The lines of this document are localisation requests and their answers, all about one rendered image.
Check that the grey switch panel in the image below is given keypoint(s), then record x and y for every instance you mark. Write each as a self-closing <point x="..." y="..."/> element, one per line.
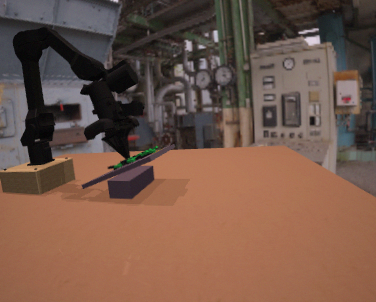
<point x="130" y="176"/>

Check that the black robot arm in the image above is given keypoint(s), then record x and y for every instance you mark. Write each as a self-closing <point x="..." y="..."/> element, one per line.
<point x="39" y="123"/>

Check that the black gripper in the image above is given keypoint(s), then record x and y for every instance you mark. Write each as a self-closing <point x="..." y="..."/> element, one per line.
<point x="116" y="130"/>

